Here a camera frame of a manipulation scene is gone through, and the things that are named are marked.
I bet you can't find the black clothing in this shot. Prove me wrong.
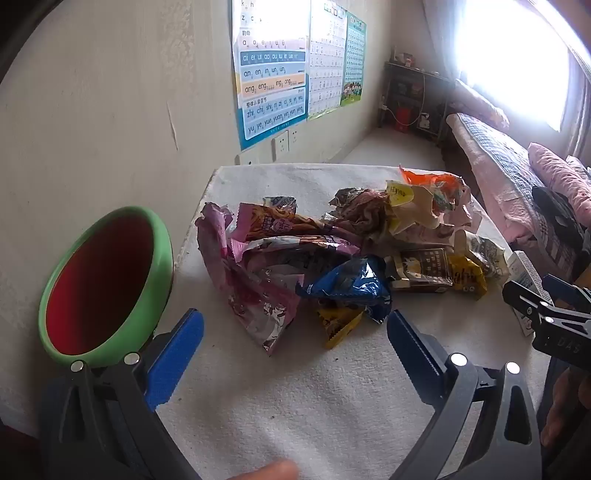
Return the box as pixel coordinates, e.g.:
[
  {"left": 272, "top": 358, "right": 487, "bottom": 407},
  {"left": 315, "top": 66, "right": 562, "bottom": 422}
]
[{"left": 531, "top": 185, "right": 588, "bottom": 261}]

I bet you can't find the yellow packet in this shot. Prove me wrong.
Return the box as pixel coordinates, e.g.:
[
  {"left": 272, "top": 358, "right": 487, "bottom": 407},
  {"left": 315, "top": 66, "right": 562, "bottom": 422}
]
[{"left": 445, "top": 254, "right": 489, "bottom": 302}]

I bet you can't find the magenta snack bag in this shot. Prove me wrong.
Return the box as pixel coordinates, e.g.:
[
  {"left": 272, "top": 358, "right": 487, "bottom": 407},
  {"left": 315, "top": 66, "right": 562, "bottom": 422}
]
[{"left": 229, "top": 203, "right": 362, "bottom": 269}]

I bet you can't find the patterned paper cup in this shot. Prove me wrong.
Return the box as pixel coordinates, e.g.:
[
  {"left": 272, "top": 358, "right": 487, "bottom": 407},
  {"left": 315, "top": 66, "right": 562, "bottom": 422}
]
[{"left": 455, "top": 228, "right": 511, "bottom": 280}]

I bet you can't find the yellow and white wrapper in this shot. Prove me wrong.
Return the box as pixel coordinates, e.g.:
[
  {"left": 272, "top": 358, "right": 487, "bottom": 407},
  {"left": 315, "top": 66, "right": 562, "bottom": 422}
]
[{"left": 385, "top": 180, "right": 463, "bottom": 241}]

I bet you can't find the bright window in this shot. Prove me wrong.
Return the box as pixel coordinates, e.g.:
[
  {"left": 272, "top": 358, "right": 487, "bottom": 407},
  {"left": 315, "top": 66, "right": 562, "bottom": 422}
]
[{"left": 455, "top": 0, "right": 575, "bottom": 132}]

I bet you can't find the orange wrapper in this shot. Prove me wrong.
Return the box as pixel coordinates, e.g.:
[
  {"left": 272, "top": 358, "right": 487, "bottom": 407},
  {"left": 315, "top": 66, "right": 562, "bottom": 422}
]
[{"left": 399, "top": 165, "right": 472, "bottom": 209}]

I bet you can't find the pink floral pillow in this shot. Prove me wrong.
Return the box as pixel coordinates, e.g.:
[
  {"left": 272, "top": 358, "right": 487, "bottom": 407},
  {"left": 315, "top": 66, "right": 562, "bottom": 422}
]
[
  {"left": 527, "top": 142, "right": 591, "bottom": 220},
  {"left": 454, "top": 78, "right": 510, "bottom": 130}
]

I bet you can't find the person's right hand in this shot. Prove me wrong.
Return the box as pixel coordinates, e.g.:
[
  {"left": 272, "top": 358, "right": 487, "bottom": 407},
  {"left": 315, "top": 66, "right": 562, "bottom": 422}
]
[{"left": 540, "top": 371, "right": 591, "bottom": 450}]

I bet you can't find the small yellow wrapper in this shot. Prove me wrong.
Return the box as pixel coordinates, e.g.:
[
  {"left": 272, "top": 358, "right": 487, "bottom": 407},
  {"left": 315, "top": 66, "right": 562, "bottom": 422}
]
[{"left": 316, "top": 305, "right": 365, "bottom": 350}]

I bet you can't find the bed with plaid blanket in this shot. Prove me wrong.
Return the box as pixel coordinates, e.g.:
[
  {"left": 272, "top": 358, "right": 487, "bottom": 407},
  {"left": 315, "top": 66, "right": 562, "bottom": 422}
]
[{"left": 444, "top": 112, "right": 591, "bottom": 280}]

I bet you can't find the light pink silver-lined wrapper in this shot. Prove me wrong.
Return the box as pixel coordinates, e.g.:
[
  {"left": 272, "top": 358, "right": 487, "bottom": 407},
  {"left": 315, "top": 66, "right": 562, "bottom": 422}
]
[{"left": 195, "top": 202, "right": 306, "bottom": 356}]

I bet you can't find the red bin with green rim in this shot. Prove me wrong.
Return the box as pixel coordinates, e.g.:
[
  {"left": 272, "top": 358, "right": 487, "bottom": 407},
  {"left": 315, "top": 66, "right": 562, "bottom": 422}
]
[{"left": 38, "top": 206, "right": 175, "bottom": 368}]

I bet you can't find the blue snack wrapper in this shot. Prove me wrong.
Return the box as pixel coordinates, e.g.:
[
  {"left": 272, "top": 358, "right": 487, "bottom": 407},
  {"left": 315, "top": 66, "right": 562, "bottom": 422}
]
[{"left": 295, "top": 256, "right": 394, "bottom": 325}]

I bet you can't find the white wall socket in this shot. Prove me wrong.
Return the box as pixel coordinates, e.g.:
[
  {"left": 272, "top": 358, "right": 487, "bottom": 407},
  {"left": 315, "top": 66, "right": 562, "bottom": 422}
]
[{"left": 271, "top": 130, "right": 291, "bottom": 162}]

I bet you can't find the blue bordered wall poster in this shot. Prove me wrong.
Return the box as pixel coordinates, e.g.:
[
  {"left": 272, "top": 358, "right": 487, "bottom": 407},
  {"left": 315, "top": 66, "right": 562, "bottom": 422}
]
[{"left": 231, "top": 0, "right": 310, "bottom": 151}]

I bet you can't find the white grid wall poster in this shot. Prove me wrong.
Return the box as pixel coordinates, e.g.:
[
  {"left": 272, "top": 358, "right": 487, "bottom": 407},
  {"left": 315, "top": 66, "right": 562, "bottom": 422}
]
[{"left": 307, "top": 0, "right": 348, "bottom": 121}]

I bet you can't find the dark brown box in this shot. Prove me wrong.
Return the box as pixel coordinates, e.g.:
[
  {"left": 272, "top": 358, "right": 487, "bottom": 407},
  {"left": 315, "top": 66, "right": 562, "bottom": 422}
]
[{"left": 392, "top": 248, "right": 455, "bottom": 293}]

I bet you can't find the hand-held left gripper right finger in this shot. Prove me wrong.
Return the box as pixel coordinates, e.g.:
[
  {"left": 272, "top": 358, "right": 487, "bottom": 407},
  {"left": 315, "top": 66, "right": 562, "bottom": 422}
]
[{"left": 387, "top": 310, "right": 542, "bottom": 480}]

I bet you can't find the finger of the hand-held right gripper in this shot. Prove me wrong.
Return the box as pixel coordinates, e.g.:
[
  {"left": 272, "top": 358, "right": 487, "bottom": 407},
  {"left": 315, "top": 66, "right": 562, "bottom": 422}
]
[
  {"left": 541, "top": 274, "right": 591, "bottom": 319},
  {"left": 502, "top": 279, "right": 557, "bottom": 334}
]

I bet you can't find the white drink carton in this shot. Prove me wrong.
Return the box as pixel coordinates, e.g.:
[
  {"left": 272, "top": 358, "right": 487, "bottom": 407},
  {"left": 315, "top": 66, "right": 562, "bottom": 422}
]
[{"left": 505, "top": 250, "right": 548, "bottom": 340}]

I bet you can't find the dark shelf unit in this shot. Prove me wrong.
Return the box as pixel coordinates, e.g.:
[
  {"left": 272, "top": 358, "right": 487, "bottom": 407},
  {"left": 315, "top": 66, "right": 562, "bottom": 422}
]
[{"left": 379, "top": 59, "right": 456, "bottom": 145}]

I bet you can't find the green bordered wall poster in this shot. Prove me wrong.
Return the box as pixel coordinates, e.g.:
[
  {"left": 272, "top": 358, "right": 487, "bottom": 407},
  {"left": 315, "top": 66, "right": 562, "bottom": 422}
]
[{"left": 340, "top": 11, "right": 367, "bottom": 108}]

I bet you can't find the brown crumpled wrapper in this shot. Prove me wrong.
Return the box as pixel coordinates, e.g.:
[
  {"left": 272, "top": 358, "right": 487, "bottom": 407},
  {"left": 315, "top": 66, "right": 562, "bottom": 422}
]
[{"left": 323, "top": 187, "right": 403, "bottom": 241}]

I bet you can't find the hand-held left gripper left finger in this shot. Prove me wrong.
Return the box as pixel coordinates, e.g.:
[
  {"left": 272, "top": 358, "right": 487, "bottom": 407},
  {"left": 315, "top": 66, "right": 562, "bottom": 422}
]
[{"left": 39, "top": 308, "right": 205, "bottom": 480}]

